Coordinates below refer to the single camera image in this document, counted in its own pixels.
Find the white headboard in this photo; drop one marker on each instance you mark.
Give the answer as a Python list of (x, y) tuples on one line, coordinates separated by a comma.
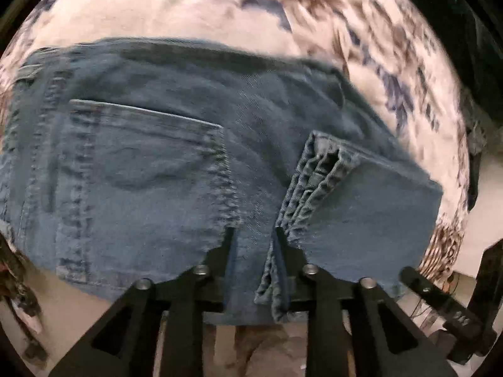
[(489, 204)]

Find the dark teal blanket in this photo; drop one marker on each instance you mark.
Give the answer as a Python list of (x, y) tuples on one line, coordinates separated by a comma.
[(463, 27)]

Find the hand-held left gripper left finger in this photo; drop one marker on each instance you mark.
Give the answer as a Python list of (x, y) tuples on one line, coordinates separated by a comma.
[(220, 261)]

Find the floral bed quilt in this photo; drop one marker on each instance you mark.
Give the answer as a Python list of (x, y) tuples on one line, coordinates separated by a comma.
[(196, 4)]

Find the blue denim pants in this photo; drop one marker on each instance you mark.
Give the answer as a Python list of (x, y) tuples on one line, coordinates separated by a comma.
[(157, 165)]

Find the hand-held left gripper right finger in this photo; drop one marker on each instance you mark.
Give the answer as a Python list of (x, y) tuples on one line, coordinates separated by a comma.
[(292, 261)]

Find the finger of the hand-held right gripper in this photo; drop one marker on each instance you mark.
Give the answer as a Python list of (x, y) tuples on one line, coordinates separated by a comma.
[(487, 279), (418, 282)]

